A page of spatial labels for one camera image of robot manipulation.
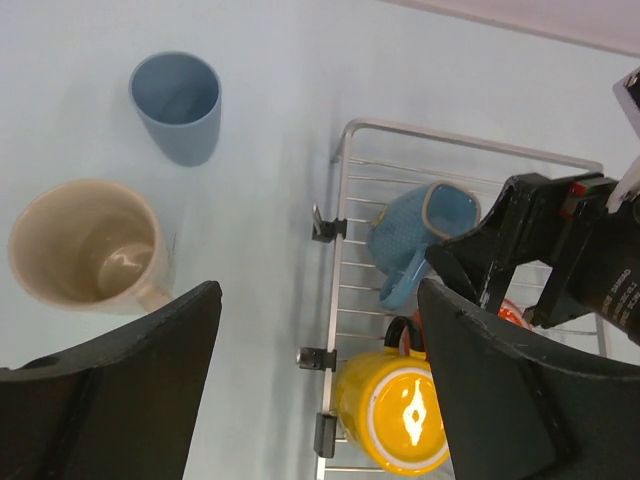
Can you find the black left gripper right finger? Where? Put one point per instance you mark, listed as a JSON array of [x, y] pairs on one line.
[[517, 405]]

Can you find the blue textured ceramic mug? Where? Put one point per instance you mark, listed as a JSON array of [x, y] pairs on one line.
[[407, 226]]

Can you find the orange ceramic mug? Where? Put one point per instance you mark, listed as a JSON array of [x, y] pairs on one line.
[[508, 311]]

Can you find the blue-grey plastic tumbler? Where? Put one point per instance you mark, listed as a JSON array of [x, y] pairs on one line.
[[178, 97]]

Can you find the beige ceramic mug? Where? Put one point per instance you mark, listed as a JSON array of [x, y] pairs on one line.
[[91, 245]]

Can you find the yellow ceramic mug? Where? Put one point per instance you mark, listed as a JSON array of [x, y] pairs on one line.
[[387, 404]]

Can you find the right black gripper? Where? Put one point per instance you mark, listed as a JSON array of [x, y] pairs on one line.
[[593, 256]]

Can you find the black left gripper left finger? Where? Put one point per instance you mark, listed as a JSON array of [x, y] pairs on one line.
[[120, 406]]

